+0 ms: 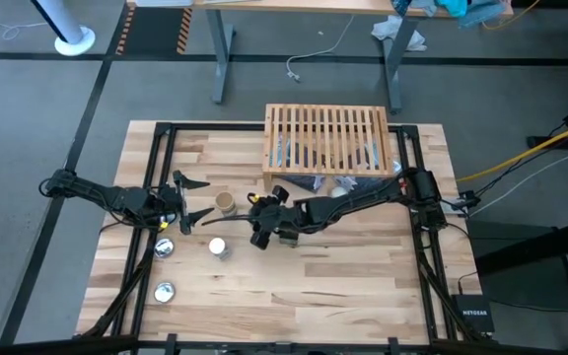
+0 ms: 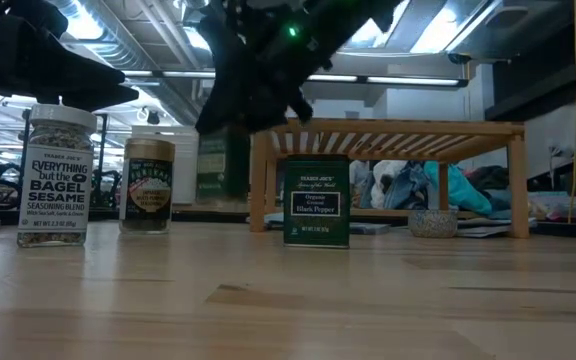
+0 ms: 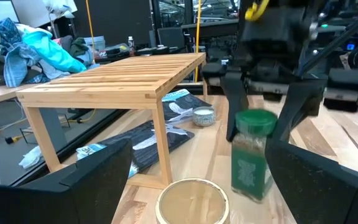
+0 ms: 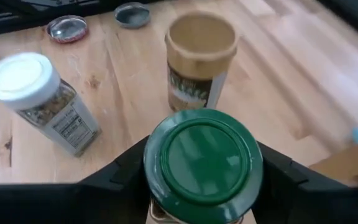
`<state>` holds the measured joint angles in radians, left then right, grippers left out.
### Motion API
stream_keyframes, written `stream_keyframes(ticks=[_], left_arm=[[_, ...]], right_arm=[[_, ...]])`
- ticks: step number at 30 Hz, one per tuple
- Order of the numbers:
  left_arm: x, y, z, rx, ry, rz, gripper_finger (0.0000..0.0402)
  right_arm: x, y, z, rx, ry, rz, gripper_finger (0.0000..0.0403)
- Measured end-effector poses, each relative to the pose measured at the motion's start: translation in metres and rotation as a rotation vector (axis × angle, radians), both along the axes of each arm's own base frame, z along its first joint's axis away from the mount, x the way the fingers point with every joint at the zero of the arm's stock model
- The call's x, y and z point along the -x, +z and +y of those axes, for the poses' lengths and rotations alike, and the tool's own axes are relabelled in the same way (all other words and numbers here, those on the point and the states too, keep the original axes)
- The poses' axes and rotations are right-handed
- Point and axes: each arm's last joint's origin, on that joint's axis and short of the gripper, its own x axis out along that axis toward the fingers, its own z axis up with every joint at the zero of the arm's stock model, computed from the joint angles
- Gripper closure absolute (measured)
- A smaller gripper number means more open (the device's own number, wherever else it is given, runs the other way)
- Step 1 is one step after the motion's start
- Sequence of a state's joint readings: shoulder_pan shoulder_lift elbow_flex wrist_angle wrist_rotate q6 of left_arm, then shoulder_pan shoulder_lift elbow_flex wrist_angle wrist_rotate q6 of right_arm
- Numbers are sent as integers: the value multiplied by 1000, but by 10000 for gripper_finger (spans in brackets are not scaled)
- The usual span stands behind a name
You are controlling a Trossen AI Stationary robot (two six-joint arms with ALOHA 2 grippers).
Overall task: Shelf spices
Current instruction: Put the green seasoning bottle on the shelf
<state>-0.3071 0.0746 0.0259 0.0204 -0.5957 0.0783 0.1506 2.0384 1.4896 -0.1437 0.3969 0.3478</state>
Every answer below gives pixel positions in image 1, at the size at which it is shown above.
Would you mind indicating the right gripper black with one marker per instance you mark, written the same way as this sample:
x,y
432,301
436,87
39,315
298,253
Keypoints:
x,y
266,222

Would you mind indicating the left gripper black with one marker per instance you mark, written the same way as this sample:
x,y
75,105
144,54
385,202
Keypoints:
x,y
173,199

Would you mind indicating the tan lid spice jar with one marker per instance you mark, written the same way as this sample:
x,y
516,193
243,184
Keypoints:
x,y
225,201

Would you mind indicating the white lid bagel seasoning jar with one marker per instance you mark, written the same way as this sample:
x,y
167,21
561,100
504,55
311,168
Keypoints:
x,y
217,245

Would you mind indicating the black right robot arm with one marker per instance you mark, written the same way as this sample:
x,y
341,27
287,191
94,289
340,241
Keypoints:
x,y
353,202

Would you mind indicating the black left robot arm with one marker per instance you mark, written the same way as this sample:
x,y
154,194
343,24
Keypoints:
x,y
96,190

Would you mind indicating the wooden slatted shelf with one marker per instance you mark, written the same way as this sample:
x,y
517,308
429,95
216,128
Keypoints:
x,y
328,111

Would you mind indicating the blue-grey magazine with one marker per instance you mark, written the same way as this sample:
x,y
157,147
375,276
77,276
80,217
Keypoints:
x,y
304,182

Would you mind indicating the speckled ceramic bowl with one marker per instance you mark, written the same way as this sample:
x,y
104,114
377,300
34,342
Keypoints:
x,y
338,192

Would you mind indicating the black orange striped floor mat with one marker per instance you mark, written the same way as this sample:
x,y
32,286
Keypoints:
x,y
156,29

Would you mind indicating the white round pillar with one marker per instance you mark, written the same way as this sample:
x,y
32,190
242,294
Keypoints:
x,y
72,42

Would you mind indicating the wooden desk grey legs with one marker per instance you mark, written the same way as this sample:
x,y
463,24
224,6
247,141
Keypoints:
x,y
313,5

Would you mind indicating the white crumpled cloth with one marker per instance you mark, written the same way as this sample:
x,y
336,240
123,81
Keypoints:
x,y
387,27

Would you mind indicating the black metal stand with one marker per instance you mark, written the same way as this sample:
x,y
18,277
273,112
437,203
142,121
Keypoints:
x,y
535,246

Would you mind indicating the teal cloth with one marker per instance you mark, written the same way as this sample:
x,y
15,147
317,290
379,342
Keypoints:
x,y
454,6

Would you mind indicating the pile of clothes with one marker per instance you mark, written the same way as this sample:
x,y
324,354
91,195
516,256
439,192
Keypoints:
x,y
483,14

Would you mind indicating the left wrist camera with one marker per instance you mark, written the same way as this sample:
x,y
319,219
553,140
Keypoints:
x,y
167,219

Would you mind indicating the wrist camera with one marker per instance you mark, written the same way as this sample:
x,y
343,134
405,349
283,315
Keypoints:
x,y
167,219
264,201

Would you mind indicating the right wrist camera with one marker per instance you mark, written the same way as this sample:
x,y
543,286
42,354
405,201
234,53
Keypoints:
x,y
264,201

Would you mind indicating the black aluminium rig frame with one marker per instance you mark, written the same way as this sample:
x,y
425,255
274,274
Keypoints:
x,y
215,126

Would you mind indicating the black Netgear network switch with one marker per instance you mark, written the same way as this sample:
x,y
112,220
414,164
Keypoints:
x,y
474,313

